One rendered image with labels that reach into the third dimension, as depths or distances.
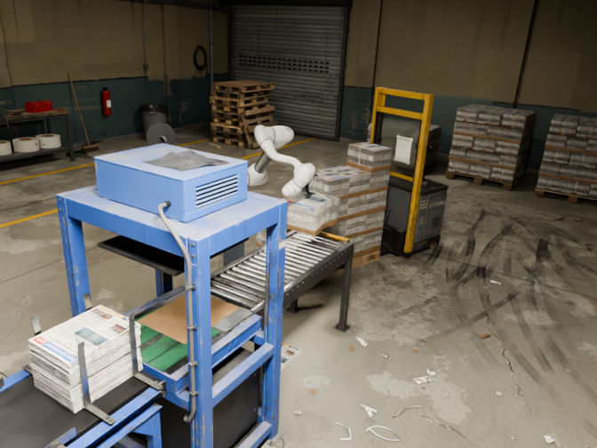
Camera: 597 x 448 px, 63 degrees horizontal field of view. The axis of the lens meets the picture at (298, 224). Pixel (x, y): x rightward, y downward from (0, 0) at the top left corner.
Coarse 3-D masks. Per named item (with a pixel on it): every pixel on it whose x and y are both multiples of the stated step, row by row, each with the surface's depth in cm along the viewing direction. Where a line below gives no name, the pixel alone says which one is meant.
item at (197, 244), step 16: (192, 240) 200; (208, 240) 204; (192, 256) 202; (208, 256) 206; (192, 272) 205; (208, 272) 209; (208, 288) 211; (208, 304) 214; (208, 320) 217; (208, 336) 220; (208, 352) 222; (208, 368) 225; (208, 384) 228; (208, 400) 232; (208, 416) 235; (192, 432) 238; (208, 432) 238
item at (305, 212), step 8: (288, 200) 375; (296, 200) 374; (304, 200) 374; (312, 200) 374; (320, 200) 374; (288, 208) 373; (296, 208) 368; (304, 208) 364; (312, 208) 362; (320, 208) 366; (288, 216) 377; (296, 216) 372; (304, 216) 368; (312, 216) 364; (320, 216) 370; (296, 224) 376; (304, 224) 371; (312, 224) 367; (320, 224) 373
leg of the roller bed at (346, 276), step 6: (348, 264) 399; (348, 270) 401; (348, 276) 403; (348, 282) 406; (342, 288) 409; (348, 288) 409; (342, 294) 411; (348, 294) 413; (342, 300) 413; (342, 306) 415; (342, 312) 417; (342, 318) 418; (342, 324) 420
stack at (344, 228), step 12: (348, 204) 499; (360, 204) 510; (360, 216) 515; (324, 228) 486; (336, 228) 496; (348, 228) 510; (360, 228) 520; (264, 240) 473; (360, 240) 527; (360, 264) 540
